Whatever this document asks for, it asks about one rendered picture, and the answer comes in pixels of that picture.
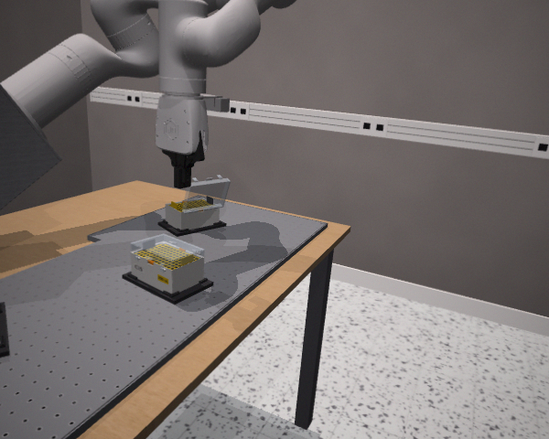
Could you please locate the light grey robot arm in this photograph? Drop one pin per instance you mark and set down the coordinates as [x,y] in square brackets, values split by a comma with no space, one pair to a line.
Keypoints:
[186,40]

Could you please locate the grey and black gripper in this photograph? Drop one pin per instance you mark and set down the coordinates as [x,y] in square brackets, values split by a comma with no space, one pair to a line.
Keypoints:
[182,133]

